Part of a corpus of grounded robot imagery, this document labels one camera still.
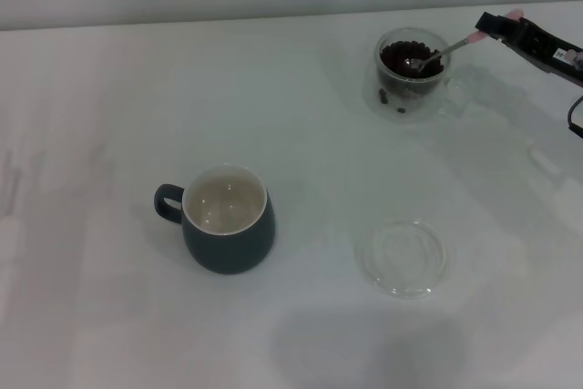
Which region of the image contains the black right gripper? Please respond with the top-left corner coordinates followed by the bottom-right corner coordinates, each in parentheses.
top-left (475, 11), bottom-right (583, 87)

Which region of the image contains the pink handled metal spoon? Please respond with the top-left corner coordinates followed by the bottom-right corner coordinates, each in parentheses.
top-left (404, 8), bottom-right (525, 76)

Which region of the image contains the dark blue ceramic mug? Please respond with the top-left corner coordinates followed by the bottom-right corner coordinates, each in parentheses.
top-left (153, 164), bottom-right (277, 275)

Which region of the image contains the coffee bean heap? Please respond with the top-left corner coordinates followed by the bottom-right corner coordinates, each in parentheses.
top-left (377, 40), bottom-right (444, 115)

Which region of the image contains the clear glass saucer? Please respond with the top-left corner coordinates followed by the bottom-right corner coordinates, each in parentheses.
top-left (354, 219), bottom-right (447, 300)

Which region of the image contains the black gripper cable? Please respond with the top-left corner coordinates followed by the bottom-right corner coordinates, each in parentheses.
top-left (566, 94), bottom-right (583, 138)

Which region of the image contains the double-wall glass cup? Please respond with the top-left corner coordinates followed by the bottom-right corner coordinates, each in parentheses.
top-left (363, 27), bottom-right (466, 125)

